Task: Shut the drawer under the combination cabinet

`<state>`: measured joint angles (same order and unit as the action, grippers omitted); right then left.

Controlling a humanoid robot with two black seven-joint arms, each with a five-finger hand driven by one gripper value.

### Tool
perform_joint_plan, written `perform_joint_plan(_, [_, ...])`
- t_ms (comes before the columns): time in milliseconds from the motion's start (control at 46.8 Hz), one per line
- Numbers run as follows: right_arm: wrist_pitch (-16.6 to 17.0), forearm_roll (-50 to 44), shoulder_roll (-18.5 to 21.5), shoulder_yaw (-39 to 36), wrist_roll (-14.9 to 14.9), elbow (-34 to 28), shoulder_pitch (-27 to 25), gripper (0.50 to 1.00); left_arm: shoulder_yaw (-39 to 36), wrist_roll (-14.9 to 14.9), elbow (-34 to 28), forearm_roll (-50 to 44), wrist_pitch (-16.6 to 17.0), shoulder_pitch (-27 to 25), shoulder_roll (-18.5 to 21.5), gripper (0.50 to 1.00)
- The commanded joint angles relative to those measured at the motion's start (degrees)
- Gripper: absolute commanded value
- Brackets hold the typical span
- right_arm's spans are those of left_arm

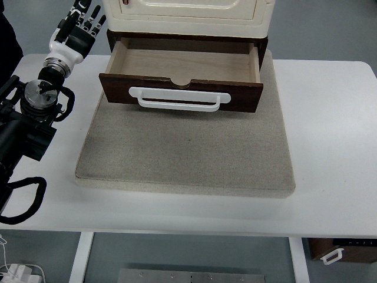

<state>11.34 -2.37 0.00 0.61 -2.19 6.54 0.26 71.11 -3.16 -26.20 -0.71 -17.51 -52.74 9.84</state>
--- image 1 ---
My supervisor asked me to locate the white table leg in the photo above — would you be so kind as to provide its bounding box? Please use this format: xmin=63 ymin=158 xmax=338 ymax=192
xmin=287 ymin=236 xmax=310 ymax=283
xmin=68 ymin=232 xmax=95 ymax=283

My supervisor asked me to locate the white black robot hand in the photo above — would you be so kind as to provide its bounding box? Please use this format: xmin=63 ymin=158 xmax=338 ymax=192
xmin=48 ymin=0 xmax=107 ymax=65

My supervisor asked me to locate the grey metal plate with screws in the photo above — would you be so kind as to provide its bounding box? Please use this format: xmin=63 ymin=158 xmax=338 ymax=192
xmin=117 ymin=268 xmax=267 ymax=283

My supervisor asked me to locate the beige fabric mat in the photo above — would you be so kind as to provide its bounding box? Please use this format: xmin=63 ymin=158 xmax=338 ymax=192
xmin=73 ymin=48 xmax=297 ymax=199

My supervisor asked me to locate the brown box with white handle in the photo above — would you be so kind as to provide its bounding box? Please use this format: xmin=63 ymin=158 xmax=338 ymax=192
xmin=307 ymin=237 xmax=377 ymax=265

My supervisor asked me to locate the dark brown drawer white handle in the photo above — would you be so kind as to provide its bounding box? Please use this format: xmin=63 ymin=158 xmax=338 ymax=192
xmin=98 ymin=37 xmax=264 ymax=114

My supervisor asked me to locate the white power adapter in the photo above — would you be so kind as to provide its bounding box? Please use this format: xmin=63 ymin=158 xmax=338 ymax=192
xmin=0 ymin=263 xmax=45 ymax=283

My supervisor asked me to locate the thin white cable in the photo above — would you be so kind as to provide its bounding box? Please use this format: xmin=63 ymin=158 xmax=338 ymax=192
xmin=0 ymin=234 xmax=9 ymax=269

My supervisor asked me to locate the person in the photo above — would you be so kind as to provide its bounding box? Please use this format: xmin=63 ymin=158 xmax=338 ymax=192
xmin=0 ymin=0 xmax=24 ymax=88

